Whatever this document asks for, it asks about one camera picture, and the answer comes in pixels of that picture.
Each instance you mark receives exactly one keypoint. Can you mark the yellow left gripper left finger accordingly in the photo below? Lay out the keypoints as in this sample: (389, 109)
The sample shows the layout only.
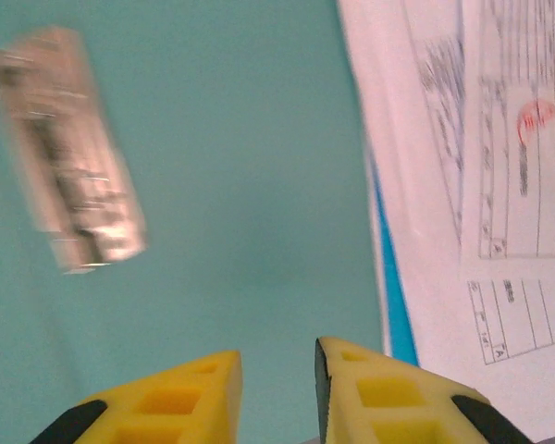
(203, 416)

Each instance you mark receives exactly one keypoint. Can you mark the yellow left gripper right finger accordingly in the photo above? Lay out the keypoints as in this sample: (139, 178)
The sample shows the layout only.
(351, 425)

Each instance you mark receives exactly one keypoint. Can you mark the thick stack of drawing papers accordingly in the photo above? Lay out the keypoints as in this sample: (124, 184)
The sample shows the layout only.
(444, 287)

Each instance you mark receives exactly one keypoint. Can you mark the shiny metal folder clip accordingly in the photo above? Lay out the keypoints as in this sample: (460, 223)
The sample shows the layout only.
(69, 162)

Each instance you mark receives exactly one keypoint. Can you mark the teal folder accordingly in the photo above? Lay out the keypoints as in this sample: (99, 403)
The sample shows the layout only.
(236, 185)

